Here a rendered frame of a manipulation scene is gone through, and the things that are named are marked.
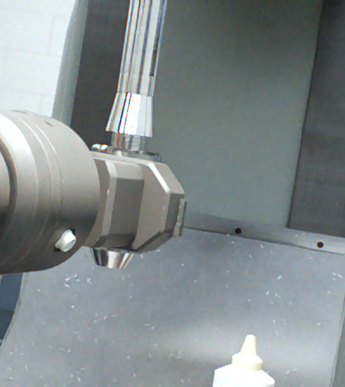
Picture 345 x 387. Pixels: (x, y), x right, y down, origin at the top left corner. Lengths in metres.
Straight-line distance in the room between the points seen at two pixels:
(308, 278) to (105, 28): 0.33
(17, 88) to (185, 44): 4.13
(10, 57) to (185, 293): 4.24
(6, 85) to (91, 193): 4.64
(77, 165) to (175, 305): 0.48
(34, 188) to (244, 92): 0.56
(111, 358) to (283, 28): 0.37
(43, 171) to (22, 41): 4.68
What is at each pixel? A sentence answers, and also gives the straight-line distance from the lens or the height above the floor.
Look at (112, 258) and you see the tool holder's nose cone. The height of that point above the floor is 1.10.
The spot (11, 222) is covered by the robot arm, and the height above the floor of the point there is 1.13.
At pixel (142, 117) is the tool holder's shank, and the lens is 0.66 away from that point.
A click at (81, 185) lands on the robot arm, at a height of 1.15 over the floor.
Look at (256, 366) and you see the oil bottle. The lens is 0.68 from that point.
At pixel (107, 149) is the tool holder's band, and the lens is 0.65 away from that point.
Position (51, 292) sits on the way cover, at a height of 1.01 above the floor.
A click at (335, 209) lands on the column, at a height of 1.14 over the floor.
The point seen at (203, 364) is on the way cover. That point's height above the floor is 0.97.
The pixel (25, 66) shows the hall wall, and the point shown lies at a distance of 5.16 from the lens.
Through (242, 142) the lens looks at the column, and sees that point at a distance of 1.03.
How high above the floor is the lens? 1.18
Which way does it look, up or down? 3 degrees down
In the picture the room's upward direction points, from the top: 9 degrees clockwise
